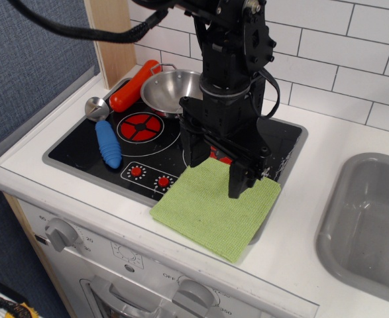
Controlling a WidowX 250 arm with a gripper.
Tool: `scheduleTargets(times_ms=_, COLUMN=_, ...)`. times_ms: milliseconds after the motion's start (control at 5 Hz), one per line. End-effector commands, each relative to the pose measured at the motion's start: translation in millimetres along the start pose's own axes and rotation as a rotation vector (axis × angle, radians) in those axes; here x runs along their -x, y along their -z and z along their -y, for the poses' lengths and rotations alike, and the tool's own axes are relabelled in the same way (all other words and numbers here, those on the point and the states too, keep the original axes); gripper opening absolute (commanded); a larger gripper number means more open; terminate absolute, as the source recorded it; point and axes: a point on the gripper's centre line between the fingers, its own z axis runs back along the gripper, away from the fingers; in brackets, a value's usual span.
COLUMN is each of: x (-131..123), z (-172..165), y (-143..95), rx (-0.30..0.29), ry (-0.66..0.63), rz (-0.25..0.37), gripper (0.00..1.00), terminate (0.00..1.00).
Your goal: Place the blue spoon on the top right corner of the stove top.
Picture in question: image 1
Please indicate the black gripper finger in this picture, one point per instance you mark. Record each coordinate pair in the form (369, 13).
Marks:
(196, 149)
(241, 177)

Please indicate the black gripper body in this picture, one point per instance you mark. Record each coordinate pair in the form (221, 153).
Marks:
(229, 123)

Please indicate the blue handled metal spoon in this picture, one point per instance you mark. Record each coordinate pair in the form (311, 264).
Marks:
(97, 110)

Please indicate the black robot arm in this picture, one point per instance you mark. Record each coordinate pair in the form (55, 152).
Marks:
(235, 46)

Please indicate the red right stove knob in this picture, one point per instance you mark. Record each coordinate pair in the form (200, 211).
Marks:
(163, 182)

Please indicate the red stove knob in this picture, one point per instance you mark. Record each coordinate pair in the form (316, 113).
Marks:
(136, 172)
(163, 182)

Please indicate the red left stove knob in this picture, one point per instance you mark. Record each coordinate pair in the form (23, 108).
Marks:
(136, 172)

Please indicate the green cloth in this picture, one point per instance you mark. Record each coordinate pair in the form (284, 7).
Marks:
(198, 207)

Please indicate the silver metal pot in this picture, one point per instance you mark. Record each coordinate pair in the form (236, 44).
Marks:
(165, 87)

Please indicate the orange toy sausage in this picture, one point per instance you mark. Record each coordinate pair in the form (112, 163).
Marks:
(126, 96)

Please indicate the grey oven knob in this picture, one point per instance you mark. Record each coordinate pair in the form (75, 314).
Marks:
(194, 298)

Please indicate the grey sink basin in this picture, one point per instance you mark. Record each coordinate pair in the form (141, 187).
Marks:
(352, 242)

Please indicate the white toy oven front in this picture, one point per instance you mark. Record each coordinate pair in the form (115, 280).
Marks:
(102, 278)

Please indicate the grey timer knob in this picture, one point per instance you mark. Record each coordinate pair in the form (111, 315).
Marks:
(60, 234)

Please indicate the wooden post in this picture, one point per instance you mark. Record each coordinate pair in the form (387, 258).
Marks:
(111, 19)

